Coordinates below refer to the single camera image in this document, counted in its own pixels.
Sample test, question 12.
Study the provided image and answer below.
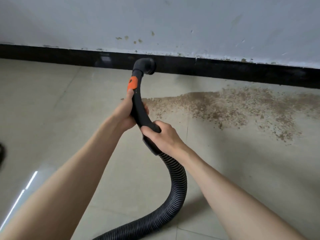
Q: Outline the person's left hand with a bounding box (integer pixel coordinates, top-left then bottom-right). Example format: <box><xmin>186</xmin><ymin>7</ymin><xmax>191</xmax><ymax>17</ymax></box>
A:
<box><xmin>111</xmin><ymin>89</ymin><xmax>150</xmax><ymax>133</ymax></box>

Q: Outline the person's right hand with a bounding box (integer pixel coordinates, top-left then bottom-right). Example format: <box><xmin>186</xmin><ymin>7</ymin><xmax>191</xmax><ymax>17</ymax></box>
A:
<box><xmin>140</xmin><ymin>120</ymin><xmax>192</xmax><ymax>160</ymax></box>

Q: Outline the black vacuum hose with handle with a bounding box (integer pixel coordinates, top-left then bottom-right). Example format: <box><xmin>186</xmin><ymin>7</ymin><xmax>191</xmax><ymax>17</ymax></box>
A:
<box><xmin>92</xmin><ymin>58</ymin><xmax>188</xmax><ymax>240</ymax></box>

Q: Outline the brown sawdust dirt patch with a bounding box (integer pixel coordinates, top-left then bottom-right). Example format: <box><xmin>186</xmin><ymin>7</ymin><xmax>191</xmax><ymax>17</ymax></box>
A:
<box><xmin>144</xmin><ymin>86</ymin><xmax>320</xmax><ymax>144</ymax></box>

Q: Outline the person's left forearm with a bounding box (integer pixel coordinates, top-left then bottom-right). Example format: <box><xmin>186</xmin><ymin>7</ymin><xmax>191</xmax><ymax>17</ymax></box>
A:
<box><xmin>0</xmin><ymin>117</ymin><xmax>126</xmax><ymax>240</ymax></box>

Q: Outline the person's right forearm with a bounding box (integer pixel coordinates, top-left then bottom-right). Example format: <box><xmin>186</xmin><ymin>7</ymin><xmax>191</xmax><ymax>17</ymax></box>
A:
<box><xmin>181</xmin><ymin>148</ymin><xmax>308</xmax><ymax>240</ymax></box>

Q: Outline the tiled floor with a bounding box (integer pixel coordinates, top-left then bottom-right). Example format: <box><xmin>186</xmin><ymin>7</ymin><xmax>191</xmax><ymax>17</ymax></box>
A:
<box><xmin>0</xmin><ymin>58</ymin><xmax>320</xmax><ymax>240</ymax></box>

